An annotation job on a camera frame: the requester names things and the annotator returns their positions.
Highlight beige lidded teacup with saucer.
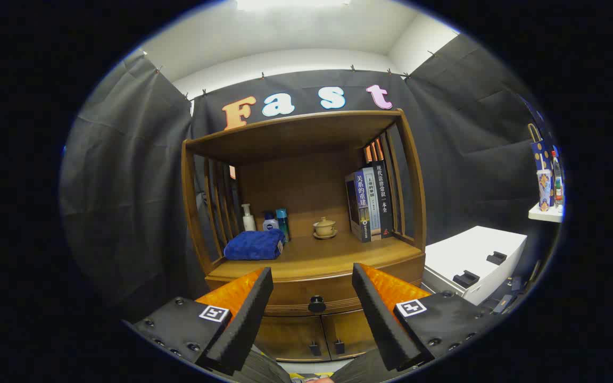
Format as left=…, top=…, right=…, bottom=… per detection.
left=312, top=217, right=338, bottom=240

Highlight glass bottle with red label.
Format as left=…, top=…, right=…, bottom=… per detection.
left=551, top=151, right=564, bottom=208

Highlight wooden cabinet door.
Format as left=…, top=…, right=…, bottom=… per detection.
left=321, top=310, right=379, bottom=358
left=253, top=315, right=331, bottom=362

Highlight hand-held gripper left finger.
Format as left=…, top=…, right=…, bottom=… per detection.
left=126, top=267, right=274, bottom=376

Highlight white shelf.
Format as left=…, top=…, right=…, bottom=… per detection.
left=528, top=203, right=565, bottom=223

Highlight teal bottle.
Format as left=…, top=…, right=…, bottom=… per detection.
left=276, top=209, right=291, bottom=243

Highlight blue patterned gift bag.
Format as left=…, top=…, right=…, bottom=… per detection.
left=529, top=123, right=554, bottom=211

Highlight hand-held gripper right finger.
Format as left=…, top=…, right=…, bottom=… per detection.
left=352, top=263, right=503, bottom=372

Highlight white storage box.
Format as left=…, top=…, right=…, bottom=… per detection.
left=424, top=226, right=528, bottom=306

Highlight wooden drawer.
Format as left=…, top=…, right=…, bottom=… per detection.
left=205, top=254, right=426, bottom=318

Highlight black floor equipment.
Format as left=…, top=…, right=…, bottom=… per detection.
left=479, top=277, right=525, bottom=314

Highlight person's grey trousers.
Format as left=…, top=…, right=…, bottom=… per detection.
left=232, top=346, right=408, bottom=383

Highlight wooden cabinet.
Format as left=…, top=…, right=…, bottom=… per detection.
left=181, top=109, right=427, bottom=363

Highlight wooden countertop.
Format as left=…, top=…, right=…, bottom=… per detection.
left=208, top=229, right=424, bottom=281

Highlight light blue spine book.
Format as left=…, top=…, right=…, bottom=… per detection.
left=362, top=166, right=383, bottom=241

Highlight blue towel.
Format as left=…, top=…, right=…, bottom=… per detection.
left=224, top=229, right=286, bottom=261

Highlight patterned paper cup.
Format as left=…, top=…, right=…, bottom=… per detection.
left=536, top=169, right=553, bottom=212

